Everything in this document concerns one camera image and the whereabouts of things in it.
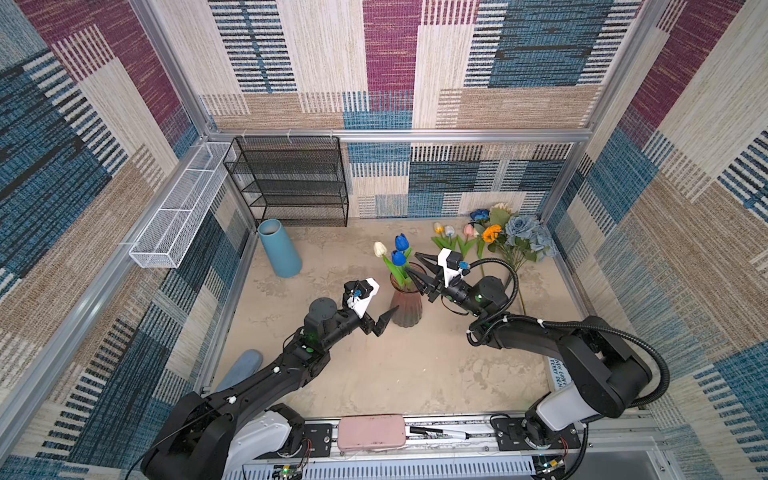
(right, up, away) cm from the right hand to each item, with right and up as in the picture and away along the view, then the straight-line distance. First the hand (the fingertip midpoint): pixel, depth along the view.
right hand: (410, 263), depth 76 cm
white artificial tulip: (-8, +3, +4) cm, 9 cm away
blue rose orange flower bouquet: (+38, +8, +27) cm, 47 cm away
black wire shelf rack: (-39, +29, +35) cm, 60 cm away
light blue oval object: (-44, -28, +7) cm, 53 cm away
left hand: (-6, -7, +1) cm, 9 cm away
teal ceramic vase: (-39, +1, +22) cm, 45 cm away
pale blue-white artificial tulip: (+18, +10, +39) cm, 44 cm away
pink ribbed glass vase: (+1, -13, +18) cm, 22 cm away
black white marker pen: (+7, -41, -2) cm, 42 cm away
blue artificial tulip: (-2, +5, +2) cm, 5 cm away
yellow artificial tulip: (+14, +11, +39) cm, 43 cm away
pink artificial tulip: (+25, +11, +39) cm, 47 cm away
